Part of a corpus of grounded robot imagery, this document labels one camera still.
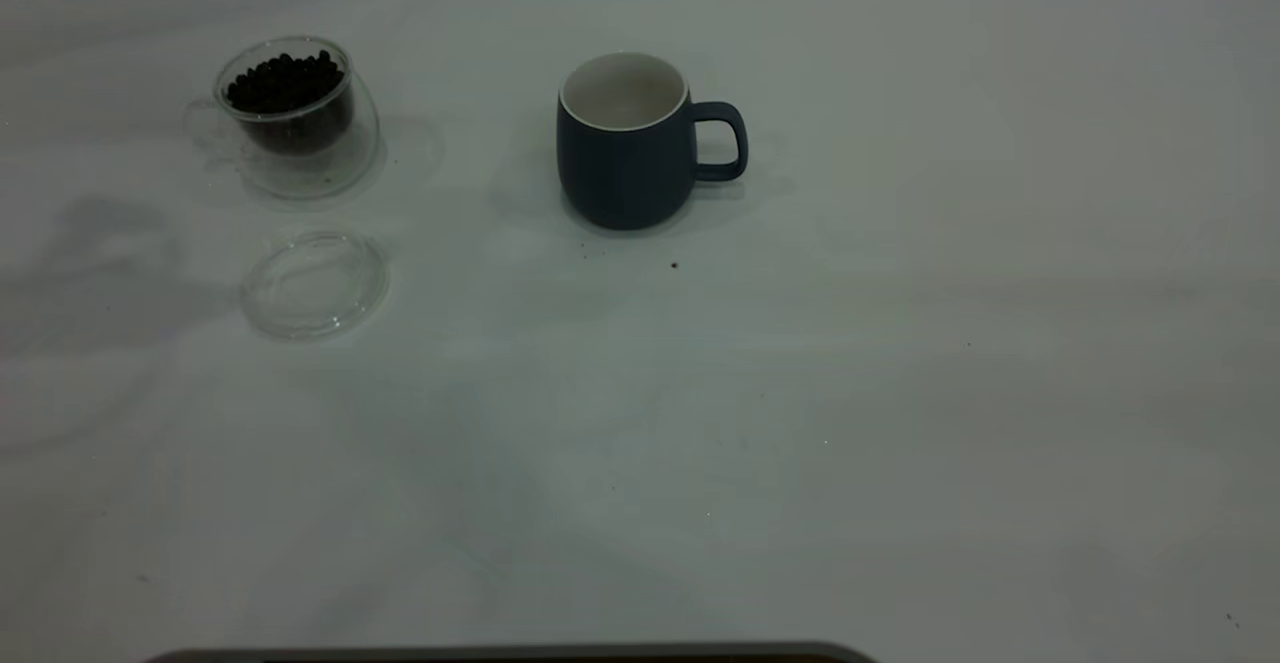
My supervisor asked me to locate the dark coffee beans pile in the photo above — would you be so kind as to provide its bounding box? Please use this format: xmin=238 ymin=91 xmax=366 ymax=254
xmin=226 ymin=50 xmax=356 ymax=156

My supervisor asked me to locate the clear round glass lid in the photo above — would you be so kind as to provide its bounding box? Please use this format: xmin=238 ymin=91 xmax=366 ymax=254
xmin=240 ymin=230 xmax=391 ymax=342

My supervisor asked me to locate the dark blue-grey ceramic mug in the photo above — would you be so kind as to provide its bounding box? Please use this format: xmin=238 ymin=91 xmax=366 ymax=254
xmin=556 ymin=51 xmax=749 ymax=232

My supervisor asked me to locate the clear double-wall glass cup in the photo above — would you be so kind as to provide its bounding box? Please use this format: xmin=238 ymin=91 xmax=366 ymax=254
xmin=185 ymin=36 xmax=383 ymax=200

